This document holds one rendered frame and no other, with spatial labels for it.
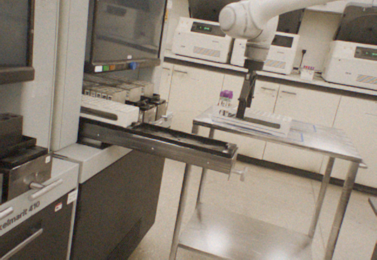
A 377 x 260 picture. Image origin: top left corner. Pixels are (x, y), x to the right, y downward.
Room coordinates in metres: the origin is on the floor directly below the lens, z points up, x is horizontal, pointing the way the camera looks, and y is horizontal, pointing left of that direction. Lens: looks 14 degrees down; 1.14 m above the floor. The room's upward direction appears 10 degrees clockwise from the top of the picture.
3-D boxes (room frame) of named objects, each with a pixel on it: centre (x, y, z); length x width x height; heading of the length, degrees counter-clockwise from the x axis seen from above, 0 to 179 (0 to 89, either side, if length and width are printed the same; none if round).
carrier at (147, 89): (1.59, 0.20, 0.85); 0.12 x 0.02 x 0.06; 166
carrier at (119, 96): (1.30, 0.27, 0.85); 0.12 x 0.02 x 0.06; 167
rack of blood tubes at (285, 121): (1.37, -0.25, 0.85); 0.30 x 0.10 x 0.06; 72
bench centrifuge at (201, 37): (3.73, -0.07, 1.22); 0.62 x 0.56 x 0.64; 165
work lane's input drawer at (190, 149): (1.11, 0.15, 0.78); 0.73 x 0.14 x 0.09; 77
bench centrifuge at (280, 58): (3.60, -0.64, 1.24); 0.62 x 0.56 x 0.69; 167
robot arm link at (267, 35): (1.37, -0.21, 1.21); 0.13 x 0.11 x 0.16; 141
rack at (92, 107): (1.15, 0.32, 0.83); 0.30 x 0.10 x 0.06; 77
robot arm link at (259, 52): (1.38, -0.21, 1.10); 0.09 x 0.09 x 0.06
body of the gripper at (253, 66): (1.38, -0.21, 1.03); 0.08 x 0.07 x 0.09; 162
